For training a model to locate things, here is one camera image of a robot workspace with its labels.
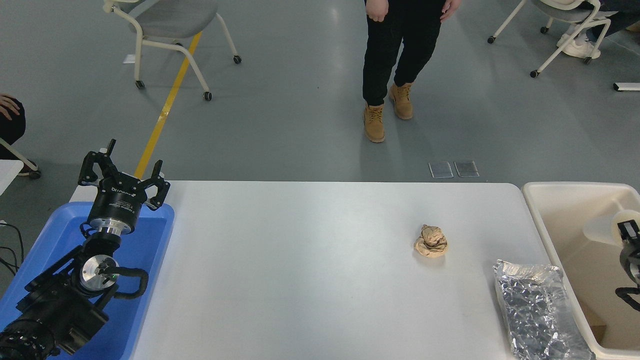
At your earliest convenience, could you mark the person's left hand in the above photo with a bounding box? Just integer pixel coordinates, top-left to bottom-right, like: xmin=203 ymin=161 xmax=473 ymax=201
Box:
xmin=440 ymin=0 xmax=462 ymax=22

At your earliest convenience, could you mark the small white table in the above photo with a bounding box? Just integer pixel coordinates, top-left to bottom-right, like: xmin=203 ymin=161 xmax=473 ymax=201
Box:
xmin=0 ymin=160 xmax=24 ymax=197

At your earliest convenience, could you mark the person's hand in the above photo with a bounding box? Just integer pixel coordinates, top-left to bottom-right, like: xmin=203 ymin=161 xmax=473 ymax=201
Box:
xmin=0 ymin=93 xmax=21 ymax=121

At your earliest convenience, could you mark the person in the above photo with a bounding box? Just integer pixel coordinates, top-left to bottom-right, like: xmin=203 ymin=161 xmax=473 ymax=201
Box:
xmin=556 ymin=0 xmax=640 ymax=59
xmin=362 ymin=0 xmax=462 ymax=144
xmin=0 ymin=92 xmax=32 ymax=178

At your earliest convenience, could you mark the white paper cup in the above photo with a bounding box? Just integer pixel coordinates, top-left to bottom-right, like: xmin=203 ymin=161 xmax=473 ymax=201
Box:
xmin=582 ymin=209 xmax=640 ymax=247

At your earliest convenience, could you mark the large pale plastic bin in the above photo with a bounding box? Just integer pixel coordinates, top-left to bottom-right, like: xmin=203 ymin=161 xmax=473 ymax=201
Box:
xmin=521 ymin=181 xmax=640 ymax=360

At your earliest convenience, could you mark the white chair leg with caster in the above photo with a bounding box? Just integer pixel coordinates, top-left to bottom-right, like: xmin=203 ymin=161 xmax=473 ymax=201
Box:
xmin=0 ymin=139 xmax=42 ymax=180

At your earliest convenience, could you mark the grey floor plate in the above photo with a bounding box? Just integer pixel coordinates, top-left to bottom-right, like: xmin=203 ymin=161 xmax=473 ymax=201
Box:
xmin=454 ymin=160 xmax=480 ymax=178
xmin=428 ymin=161 xmax=454 ymax=179

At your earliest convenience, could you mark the blue plastic tray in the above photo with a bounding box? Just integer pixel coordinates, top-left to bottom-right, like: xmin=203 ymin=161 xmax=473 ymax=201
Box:
xmin=0 ymin=201 xmax=175 ymax=360

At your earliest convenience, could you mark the grey white wheeled chair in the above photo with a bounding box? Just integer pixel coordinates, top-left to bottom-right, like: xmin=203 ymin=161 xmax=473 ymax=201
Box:
xmin=102 ymin=0 xmax=242 ymax=102
xmin=487 ymin=0 xmax=618 ymax=78

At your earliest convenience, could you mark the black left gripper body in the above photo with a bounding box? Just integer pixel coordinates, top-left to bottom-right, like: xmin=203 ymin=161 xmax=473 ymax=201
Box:
xmin=88 ymin=175 xmax=149 ymax=227

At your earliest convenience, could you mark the black cable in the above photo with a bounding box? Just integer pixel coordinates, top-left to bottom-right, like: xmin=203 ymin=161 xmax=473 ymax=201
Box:
xmin=0 ymin=222 xmax=24 ymax=277

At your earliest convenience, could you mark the crumpled tan paper ball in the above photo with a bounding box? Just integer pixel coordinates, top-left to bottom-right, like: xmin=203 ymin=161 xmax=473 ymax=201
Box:
xmin=413 ymin=224 xmax=449 ymax=259

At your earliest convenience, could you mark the person's right hand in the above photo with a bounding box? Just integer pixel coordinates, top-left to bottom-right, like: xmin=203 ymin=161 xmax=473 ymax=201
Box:
xmin=366 ymin=0 xmax=390 ymax=23

